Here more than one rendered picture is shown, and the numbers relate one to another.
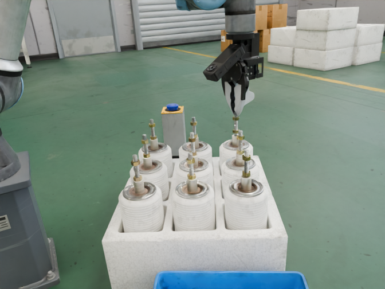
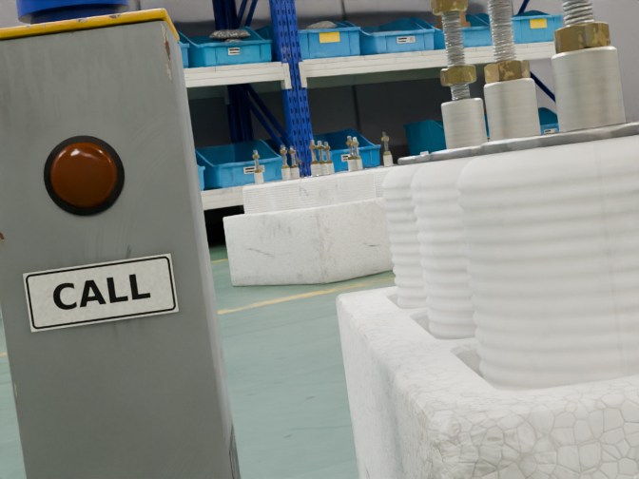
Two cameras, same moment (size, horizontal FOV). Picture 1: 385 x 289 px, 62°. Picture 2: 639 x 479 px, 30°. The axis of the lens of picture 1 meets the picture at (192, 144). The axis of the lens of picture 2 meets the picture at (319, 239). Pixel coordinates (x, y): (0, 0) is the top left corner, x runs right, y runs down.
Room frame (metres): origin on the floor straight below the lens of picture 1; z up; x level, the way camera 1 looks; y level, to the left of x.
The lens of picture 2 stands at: (0.99, 0.50, 0.25)
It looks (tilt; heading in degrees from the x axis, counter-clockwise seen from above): 3 degrees down; 264
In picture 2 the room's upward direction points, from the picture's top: 8 degrees counter-clockwise
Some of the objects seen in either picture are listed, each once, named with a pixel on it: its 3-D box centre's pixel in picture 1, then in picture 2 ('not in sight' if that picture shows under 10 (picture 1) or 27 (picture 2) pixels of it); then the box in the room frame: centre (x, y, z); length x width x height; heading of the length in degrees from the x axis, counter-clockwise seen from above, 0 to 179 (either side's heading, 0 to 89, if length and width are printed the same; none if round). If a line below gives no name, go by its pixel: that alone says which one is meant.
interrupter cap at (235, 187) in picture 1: (246, 187); not in sight; (0.60, -0.11, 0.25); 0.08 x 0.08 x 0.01
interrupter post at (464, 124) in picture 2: (235, 140); (465, 131); (0.84, -0.12, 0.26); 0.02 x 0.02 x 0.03
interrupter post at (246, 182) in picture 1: (246, 182); not in sight; (0.60, -0.11, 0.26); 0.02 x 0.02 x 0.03
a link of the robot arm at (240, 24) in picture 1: (239, 24); not in sight; (0.85, -0.14, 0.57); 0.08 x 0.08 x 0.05
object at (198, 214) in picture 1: (194, 223); not in sight; (0.61, 0.01, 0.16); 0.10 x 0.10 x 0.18
